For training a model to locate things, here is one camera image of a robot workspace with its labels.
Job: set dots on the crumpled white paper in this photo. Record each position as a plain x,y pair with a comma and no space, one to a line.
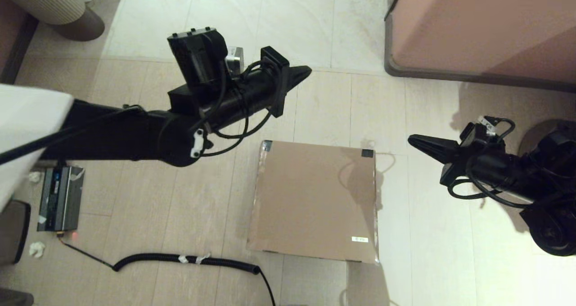
37,249

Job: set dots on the brown cardboard shoe box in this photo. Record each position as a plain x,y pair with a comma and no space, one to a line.
315,198

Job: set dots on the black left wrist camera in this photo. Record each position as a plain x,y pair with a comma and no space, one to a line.
275,78

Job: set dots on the pink cabinet dark base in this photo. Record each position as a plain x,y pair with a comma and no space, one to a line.
486,27

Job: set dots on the dark grey curved object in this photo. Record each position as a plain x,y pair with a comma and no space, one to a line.
13,298

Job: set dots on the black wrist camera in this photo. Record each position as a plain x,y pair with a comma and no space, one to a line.
275,78
472,132

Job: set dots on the beige ribbed bin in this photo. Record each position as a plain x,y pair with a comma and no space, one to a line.
45,2

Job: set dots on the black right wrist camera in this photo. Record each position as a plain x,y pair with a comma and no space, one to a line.
472,132

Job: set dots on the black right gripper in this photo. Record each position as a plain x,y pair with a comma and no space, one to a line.
483,166

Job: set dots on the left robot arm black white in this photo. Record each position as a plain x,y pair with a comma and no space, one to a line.
112,130

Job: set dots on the round brown floor base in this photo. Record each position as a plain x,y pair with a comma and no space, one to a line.
535,137

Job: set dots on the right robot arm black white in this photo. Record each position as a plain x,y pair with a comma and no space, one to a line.
549,180

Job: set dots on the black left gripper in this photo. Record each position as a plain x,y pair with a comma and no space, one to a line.
256,90

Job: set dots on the dark rounded panel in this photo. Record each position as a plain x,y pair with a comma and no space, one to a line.
11,234

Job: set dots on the grey power adapter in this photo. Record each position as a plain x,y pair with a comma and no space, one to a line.
60,198

